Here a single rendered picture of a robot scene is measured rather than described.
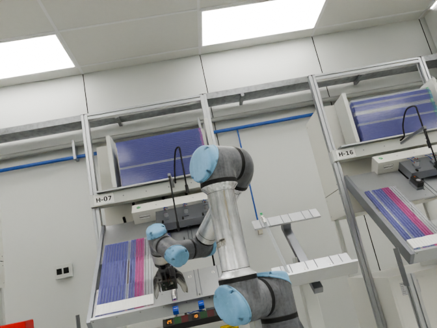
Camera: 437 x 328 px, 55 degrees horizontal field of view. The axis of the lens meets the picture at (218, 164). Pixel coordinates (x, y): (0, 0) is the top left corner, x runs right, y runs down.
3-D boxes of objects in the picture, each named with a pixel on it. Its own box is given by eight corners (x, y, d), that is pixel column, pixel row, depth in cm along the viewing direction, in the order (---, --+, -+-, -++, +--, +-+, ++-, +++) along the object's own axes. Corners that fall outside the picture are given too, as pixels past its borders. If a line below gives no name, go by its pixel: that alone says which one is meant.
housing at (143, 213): (220, 217, 243) (217, 196, 237) (136, 233, 239) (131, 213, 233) (218, 209, 250) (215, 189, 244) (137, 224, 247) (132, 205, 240)
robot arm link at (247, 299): (279, 317, 121) (240, 140, 134) (242, 329, 111) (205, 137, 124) (251, 319, 129) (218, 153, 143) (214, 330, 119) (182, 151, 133)
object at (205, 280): (243, 293, 184) (242, 288, 182) (93, 325, 178) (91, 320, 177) (235, 265, 200) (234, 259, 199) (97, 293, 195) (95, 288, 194)
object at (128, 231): (229, 246, 217) (227, 238, 215) (102, 271, 212) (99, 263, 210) (219, 211, 246) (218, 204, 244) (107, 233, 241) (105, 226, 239)
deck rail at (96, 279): (94, 332, 179) (90, 322, 176) (90, 333, 178) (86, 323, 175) (107, 233, 241) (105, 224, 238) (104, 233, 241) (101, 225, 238)
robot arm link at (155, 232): (152, 237, 149) (140, 228, 155) (158, 261, 154) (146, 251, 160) (170, 228, 153) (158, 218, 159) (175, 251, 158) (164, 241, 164)
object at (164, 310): (244, 300, 184) (242, 287, 180) (94, 332, 178) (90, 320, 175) (244, 298, 185) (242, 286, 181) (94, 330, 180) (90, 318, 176)
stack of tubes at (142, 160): (209, 170, 242) (201, 127, 249) (121, 187, 238) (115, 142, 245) (209, 175, 254) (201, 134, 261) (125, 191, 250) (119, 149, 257)
